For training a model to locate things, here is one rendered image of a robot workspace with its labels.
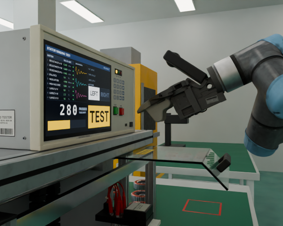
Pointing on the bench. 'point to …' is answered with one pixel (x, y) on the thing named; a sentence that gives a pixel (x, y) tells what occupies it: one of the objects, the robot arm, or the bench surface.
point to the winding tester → (14, 69)
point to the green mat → (200, 206)
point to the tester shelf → (54, 162)
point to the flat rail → (75, 196)
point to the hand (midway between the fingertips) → (140, 107)
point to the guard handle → (223, 162)
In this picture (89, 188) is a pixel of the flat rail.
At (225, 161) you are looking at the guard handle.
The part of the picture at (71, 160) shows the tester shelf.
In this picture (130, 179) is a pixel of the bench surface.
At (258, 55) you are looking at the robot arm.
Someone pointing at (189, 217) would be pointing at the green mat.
